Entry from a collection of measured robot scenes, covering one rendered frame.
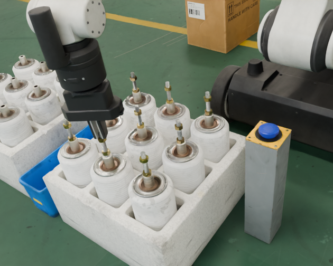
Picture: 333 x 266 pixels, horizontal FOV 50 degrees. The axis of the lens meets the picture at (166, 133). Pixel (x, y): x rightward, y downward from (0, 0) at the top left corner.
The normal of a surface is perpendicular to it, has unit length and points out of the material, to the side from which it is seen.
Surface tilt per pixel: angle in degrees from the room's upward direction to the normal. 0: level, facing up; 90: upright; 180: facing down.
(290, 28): 50
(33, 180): 88
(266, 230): 90
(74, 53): 45
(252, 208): 90
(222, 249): 0
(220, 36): 90
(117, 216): 0
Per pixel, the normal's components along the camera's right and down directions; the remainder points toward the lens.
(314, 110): -0.54, -0.15
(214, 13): -0.69, 0.51
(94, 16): 0.92, 0.14
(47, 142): 0.80, 0.29
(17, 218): -0.13, -0.78
